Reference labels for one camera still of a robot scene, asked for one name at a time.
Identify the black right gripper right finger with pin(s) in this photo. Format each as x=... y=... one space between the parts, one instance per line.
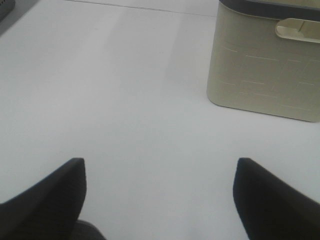
x=269 y=208

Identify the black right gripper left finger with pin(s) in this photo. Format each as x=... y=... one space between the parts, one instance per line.
x=50 y=209

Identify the beige plastic basket grey rim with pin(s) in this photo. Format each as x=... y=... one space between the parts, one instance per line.
x=266 y=58

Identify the grey perforated plastic basket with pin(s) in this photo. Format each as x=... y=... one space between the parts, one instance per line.
x=6 y=6

